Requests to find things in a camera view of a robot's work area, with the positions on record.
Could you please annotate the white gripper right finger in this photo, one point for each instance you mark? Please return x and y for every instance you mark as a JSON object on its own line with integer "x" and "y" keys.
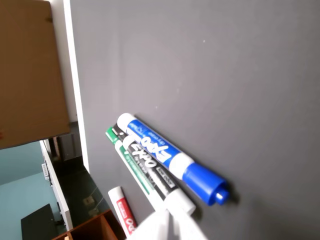
{"x": 186, "y": 228}

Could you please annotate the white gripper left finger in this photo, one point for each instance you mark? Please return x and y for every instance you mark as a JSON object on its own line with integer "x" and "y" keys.
{"x": 153, "y": 228}

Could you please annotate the red Expo marker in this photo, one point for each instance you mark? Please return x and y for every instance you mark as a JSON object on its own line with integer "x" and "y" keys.
{"x": 122, "y": 207}

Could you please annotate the black Expo marker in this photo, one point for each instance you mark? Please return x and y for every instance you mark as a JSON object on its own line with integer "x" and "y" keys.
{"x": 150, "y": 163}

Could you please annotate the blue Expo marker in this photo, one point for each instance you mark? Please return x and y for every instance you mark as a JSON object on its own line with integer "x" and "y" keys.
{"x": 160, "y": 147}

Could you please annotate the green Expo marker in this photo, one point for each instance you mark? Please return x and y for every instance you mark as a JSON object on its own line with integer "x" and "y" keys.
{"x": 120, "y": 151}

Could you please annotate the wooden cubby shelf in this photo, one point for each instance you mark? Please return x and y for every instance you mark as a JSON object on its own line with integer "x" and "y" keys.
{"x": 95, "y": 228}

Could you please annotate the white shelf board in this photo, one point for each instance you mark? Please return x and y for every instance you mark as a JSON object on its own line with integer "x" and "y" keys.
{"x": 57, "y": 185}

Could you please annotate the black flat box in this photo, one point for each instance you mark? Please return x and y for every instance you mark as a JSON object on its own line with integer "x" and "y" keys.
{"x": 37, "y": 223}

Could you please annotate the brown cardboard box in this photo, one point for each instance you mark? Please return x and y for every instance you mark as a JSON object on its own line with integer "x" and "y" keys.
{"x": 30, "y": 75}

